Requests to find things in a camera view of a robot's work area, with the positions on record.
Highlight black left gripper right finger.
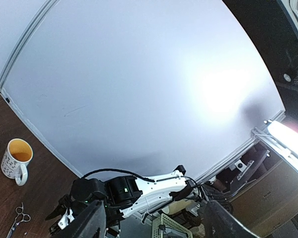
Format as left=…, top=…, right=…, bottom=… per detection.
left=203, top=200, right=259, bottom=238

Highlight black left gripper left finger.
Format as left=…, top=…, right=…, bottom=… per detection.
left=64, top=201, right=106, bottom=238

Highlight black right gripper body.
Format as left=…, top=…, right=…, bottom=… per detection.
left=45, top=194, right=100, bottom=235

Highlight silver scissors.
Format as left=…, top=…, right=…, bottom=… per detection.
left=6, top=202, right=31, bottom=238

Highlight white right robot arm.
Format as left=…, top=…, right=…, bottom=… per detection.
left=46, top=165, right=203, bottom=238

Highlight green perforated basket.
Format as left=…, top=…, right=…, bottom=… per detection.
left=151, top=214, right=193, bottom=238

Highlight white patterned mug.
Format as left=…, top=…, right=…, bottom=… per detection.
left=0, top=138, right=34, bottom=186

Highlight bright tube lamp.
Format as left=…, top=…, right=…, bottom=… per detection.
left=265, top=120, right=298, bottom=156

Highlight right aluminium frame post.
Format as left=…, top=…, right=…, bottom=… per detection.
left=0, top=0, right=59, bottom=89

